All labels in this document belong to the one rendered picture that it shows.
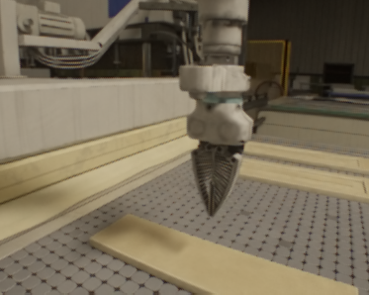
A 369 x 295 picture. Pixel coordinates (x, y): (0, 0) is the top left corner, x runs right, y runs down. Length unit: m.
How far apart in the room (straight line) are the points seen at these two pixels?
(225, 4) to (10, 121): 0.55
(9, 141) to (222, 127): 0.52
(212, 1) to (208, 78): 0.12
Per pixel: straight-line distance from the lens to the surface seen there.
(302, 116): 4.07
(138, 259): 0.55
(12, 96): 0.73
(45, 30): 1.78
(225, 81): 0.37
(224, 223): 0.70
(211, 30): 0.40
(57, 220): 0.74
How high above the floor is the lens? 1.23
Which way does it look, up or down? 13 degrees down
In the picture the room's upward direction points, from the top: 1 degrees clockwise
